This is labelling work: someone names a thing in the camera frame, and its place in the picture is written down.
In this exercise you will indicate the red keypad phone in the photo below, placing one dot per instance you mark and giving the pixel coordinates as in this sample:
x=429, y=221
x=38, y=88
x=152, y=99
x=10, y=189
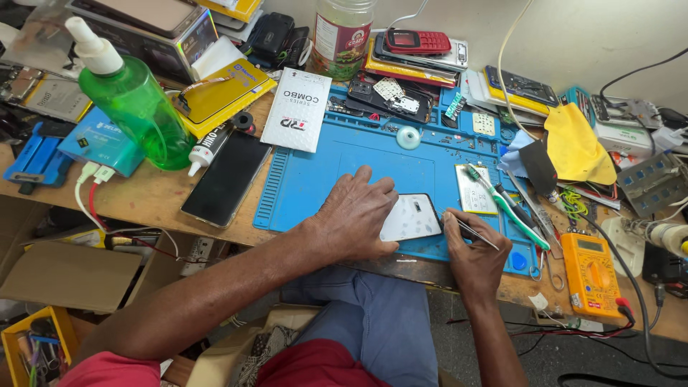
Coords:
x=418, y=41

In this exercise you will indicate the white display packet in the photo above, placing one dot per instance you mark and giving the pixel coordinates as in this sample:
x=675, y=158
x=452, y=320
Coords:
x=296, y=110

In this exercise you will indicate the black cloth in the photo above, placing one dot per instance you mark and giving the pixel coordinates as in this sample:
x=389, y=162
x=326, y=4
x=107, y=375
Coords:
x=537, y=164

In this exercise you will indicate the black smartphone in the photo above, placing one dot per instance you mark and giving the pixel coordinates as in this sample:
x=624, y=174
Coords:
x=226, y=180

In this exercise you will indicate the soldering iron on stand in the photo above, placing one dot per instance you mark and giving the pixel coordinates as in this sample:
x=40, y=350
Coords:
x=653, y=234

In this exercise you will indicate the white round tape roll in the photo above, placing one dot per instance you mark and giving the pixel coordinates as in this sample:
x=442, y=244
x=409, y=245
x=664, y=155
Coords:
x=408, y=138

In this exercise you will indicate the person's left hand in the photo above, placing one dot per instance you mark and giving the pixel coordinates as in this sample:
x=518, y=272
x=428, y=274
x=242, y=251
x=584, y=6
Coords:
x=349, y=220

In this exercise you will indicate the blue silicone repair mat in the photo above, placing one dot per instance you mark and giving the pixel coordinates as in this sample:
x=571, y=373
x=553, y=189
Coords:
x=306, y=183

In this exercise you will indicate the yellow bin of tools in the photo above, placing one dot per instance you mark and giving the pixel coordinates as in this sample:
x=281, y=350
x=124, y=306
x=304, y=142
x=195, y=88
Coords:
x=35, y=346

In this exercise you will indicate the green component strip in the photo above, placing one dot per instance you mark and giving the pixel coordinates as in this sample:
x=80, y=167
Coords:
x=455, y=106

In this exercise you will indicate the metal tweezers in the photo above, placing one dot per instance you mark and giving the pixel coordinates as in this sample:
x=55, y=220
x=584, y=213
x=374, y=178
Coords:
x=475, y=232

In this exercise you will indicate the white power strip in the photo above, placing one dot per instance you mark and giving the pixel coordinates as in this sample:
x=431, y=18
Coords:
x=198, y=255

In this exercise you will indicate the black screwdriver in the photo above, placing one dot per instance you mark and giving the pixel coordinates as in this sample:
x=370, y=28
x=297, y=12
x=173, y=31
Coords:
x=515, y=204

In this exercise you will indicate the light blue power box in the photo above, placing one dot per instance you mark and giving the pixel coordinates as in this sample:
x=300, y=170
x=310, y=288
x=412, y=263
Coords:
x=102, y=142

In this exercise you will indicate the metal spudger blade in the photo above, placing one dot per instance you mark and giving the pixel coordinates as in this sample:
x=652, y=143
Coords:
x=540, y=217

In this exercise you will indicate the red black multimeter leads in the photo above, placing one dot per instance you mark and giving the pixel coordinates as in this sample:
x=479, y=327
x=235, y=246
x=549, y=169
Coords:
x=591, y=328

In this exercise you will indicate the light blue cloth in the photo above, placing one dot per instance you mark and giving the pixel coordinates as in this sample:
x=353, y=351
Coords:
x=513, y=158

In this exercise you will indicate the grey metal holder plate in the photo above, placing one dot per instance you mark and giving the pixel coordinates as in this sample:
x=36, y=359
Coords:
x=653, y=183

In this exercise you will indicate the white charger box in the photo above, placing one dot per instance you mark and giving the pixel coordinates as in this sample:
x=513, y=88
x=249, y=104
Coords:
x=623, y=138

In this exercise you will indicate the person's red shirt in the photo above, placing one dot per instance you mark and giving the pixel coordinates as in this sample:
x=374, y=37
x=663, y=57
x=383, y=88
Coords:
x=317, y=368

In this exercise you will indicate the blue phone clamp holder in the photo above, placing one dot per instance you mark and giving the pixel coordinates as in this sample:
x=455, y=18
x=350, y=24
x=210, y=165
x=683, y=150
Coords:
x=35, y=158

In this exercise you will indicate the person's blue trousers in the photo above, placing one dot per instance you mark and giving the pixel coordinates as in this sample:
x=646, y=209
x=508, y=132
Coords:
x=371, y=317

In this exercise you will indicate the small white grid stencil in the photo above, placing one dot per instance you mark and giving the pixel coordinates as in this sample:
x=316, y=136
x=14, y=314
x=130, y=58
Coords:
x=484, y=123

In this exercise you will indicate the clear plastic jar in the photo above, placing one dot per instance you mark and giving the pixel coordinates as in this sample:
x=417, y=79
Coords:
x=339, y=40

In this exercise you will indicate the heap of yellow packets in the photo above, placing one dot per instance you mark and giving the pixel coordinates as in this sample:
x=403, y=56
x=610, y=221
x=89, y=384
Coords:
x=231, y=11

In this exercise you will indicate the white phone battery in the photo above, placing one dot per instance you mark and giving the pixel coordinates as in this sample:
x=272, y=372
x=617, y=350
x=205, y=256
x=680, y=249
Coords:
x=473, y=193

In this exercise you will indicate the green spray bottle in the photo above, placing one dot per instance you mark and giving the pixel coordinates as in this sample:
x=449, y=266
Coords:
x=134, y=107

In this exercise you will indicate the person's right hand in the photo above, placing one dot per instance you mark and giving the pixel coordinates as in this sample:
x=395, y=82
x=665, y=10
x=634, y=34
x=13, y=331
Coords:
x=478, y=263

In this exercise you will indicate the black phone back frame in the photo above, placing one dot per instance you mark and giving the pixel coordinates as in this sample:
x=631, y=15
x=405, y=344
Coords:
x=387, y=99

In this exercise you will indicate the white glue tube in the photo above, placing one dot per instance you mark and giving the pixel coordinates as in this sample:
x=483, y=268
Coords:
x=207, y=150

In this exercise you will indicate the silver phone box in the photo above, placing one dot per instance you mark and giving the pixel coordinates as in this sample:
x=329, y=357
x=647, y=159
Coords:
x=156, y=37

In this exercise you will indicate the black pouch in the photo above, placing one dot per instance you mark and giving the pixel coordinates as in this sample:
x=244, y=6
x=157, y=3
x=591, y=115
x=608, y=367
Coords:
x=274, y=35

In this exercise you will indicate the phone on yellow packet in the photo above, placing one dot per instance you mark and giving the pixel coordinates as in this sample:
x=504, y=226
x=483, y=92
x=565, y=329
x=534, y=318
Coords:
x=518, y=86

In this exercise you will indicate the white paper sheet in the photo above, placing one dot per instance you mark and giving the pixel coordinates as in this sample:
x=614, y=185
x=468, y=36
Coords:
x=217, y=56

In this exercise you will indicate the yellow cloth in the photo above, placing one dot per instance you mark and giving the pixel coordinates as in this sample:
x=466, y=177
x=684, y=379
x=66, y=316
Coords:
x=578, y=142

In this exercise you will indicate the green white toothbrush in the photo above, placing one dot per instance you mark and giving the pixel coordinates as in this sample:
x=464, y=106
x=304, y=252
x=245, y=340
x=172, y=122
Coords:
x=510, y=212

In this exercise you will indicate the white phone display panel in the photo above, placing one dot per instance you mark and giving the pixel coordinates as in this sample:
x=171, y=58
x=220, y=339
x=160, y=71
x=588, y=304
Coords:
x=411, y=217

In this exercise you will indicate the yellow multimeter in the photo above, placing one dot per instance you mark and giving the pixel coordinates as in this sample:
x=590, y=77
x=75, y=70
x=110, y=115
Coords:
x=591, y=274

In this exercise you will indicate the brown cardboard box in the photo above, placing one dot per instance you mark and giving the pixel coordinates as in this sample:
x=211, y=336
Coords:
x=64, y=274

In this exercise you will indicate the metal scissors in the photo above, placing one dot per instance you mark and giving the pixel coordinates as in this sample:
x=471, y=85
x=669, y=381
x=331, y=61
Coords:
x=553, y=274

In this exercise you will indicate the open beige carton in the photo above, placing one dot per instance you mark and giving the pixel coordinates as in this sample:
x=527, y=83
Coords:
x=226, y=355

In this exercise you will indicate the stack of phones and packets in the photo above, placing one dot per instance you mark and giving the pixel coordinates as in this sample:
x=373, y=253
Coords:
x=424, y=67

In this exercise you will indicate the patterned cloth bag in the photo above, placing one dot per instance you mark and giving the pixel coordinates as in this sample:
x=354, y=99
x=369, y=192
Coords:
x=266, y=352

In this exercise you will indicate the yellow flat box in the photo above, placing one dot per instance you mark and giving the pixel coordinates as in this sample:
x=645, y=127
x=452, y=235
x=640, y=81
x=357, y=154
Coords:
x=236, y=88

